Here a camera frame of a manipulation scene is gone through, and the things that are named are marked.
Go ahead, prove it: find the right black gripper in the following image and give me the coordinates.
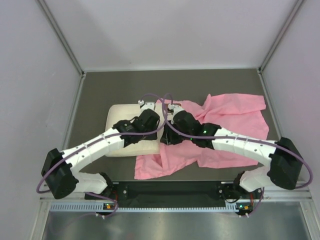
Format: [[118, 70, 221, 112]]
[[161, 119, 194, 145]]

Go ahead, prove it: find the cream white pillow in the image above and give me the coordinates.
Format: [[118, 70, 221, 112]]
[[105, 104, 163, 157]]

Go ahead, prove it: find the pink pillowcase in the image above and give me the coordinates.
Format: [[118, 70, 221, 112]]
[[134, 93, 269, 180]]

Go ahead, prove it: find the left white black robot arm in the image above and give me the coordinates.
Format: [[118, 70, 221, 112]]
[[41, 109, 160, 200]]

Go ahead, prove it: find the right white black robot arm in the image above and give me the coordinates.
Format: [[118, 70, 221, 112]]
[[160, 110, 303, 198]]

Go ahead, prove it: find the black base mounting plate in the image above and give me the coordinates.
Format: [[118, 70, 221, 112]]
[[84, 180, 263, 208]]

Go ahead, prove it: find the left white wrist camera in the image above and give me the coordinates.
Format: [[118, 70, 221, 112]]
[[138, 99, 156, 113]]

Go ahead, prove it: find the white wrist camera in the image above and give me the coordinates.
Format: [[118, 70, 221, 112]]
[[138, 99, 156, 113], [167, 103, 184, 117]]

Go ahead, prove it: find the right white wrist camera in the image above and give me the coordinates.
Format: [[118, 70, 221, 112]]
[[167, 103, 184, 117]]

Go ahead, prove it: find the grey slotted cable duct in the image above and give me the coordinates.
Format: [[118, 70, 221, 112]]
[[49, 202, 252, 213]]

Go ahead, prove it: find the left aluminium frame post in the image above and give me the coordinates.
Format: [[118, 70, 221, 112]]
[[35, 0, 84, 76]]

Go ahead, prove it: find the aluminium frame post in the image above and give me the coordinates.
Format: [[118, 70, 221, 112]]
[[35, 0, 84, 76], [257, 0, 306, 75]]

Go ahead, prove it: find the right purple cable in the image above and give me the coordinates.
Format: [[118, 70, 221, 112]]
[[159, 93, 314, 217]]

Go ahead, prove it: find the aluminium front rail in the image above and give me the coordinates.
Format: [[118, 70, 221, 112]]
[[39, 186, 312, 202]]

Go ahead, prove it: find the right aluminium frame post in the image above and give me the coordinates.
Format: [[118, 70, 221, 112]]
[[257, 0, 306, 75]]

